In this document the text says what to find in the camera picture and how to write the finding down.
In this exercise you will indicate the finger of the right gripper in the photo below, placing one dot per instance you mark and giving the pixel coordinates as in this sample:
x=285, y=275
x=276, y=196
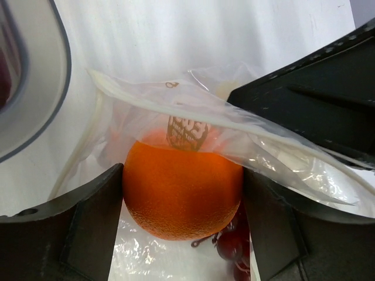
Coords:
x=326, y=97

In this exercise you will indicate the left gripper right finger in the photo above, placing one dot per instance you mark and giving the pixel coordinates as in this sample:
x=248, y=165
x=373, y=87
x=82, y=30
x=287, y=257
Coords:
x=296, y=238

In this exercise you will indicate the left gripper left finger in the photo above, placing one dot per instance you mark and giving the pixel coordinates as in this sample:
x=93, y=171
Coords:
x=71, y=237

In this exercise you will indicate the fake orange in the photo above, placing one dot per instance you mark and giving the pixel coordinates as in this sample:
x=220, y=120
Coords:
x=179, y=195

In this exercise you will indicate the clear zip top bag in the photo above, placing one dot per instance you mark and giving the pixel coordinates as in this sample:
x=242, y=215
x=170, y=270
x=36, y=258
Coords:
x=193, y=114

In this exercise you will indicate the fake purple grapes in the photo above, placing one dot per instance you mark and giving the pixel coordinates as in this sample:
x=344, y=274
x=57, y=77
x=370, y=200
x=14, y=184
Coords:
x=233, y=244

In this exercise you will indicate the grey transparent plastic container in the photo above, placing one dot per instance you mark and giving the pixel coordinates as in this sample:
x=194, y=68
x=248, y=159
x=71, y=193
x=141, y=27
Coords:
x=35, y=71

